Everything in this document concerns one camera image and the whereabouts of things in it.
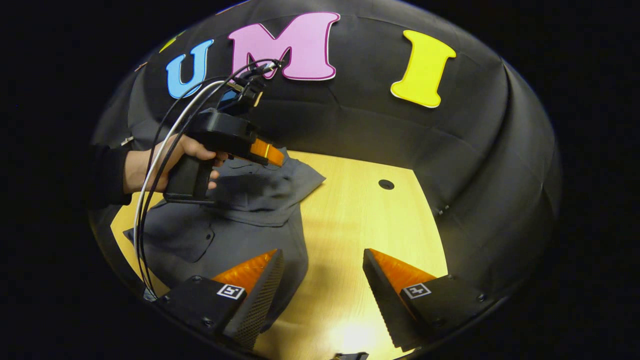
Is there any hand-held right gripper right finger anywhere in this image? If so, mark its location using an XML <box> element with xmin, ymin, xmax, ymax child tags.
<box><xmin>362</xmin><ymin>248</ymin><xmax>493</xmax><ymax>353</ymax></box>

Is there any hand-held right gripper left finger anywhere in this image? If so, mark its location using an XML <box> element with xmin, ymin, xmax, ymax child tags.
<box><xmin>157</xmin><ymin>248</ymin><xmax>285</xmax><ymax>352</ymax></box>

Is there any grey button-up shirt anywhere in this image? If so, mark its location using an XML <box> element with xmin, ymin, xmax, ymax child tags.
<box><xmin>123</xmin><ymin>147</ymin><xmax>327</xmax><ymax>333</ymax></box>

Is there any black backdrop cloth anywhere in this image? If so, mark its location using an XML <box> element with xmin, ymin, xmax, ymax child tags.
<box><xmin>89</xmin><ymin>0</ymin><xmax>563</xmax><ymax>321</ymax></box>

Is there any white cable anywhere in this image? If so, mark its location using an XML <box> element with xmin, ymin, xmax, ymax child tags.
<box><xmin>133</xmin><ymin>80</ymin><xmax>228</xmax><ymax>281</ymax></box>

